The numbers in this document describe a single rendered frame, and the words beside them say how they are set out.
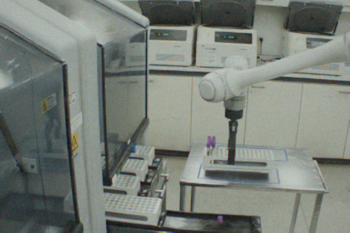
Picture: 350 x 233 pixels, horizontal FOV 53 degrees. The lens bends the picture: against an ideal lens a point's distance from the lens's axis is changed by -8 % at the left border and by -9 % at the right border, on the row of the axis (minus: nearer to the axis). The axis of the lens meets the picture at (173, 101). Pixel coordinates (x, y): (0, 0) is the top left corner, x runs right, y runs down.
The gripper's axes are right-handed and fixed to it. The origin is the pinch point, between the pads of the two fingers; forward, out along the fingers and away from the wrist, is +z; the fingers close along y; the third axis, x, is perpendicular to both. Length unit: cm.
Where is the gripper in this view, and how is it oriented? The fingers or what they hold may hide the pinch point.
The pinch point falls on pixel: (230, 154)
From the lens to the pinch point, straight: 159.9
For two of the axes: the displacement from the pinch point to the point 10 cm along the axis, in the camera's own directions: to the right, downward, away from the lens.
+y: 1.3, -2.7, 9.6
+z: -0.1, 9.6, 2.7
